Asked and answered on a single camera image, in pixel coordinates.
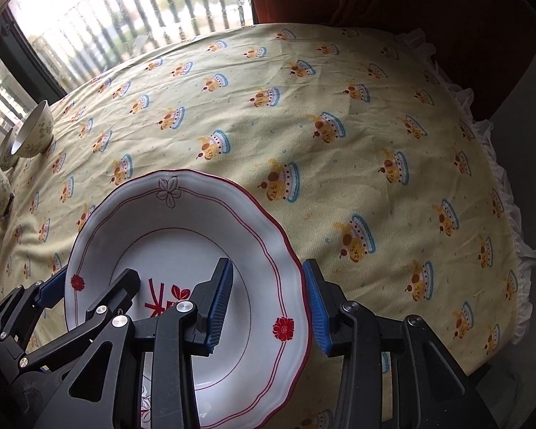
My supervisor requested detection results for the yellow printed tablecloth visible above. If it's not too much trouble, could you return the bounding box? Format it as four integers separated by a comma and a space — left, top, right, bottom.
0, 22, 536, 429

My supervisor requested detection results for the black window frame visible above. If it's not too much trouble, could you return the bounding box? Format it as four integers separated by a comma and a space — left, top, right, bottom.
0, 2, 72, 175

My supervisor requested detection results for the white plate with red rim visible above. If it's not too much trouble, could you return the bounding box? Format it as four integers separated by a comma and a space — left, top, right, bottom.
64, 169, 313, 429

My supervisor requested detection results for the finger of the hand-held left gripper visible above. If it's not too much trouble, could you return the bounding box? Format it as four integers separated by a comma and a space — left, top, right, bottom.
0, 271, 67, 337
61, 268, 142, 355

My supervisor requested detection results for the balcony railing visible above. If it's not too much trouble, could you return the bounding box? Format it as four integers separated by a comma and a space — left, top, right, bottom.
0, 0, 253, 137

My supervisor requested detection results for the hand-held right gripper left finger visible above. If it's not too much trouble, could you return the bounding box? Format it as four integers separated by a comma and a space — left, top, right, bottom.
40, 257, 235, 429

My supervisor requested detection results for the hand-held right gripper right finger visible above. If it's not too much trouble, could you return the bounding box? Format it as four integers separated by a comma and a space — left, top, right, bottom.
302, 258, 501, 429

